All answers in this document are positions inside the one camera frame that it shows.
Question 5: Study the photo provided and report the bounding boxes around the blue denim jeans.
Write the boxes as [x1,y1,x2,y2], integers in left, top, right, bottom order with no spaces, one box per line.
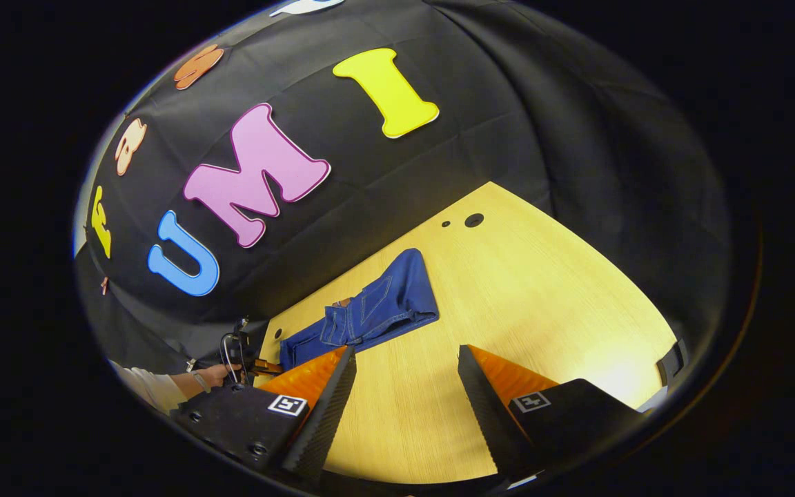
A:
[279,248,440,371]

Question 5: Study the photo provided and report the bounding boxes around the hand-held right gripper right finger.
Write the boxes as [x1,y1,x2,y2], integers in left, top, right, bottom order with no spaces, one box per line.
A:
[458,344,648,480]

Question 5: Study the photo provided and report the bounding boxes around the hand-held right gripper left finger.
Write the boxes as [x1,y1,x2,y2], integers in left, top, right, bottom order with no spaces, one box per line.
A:
[168,344,358,485]

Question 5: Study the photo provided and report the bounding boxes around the black clamp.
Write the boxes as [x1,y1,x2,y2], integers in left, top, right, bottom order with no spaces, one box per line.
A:
[656,338,689,387]

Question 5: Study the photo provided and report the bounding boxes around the black backdrop cloth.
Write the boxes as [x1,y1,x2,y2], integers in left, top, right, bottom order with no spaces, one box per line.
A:
[77,0,736,379]

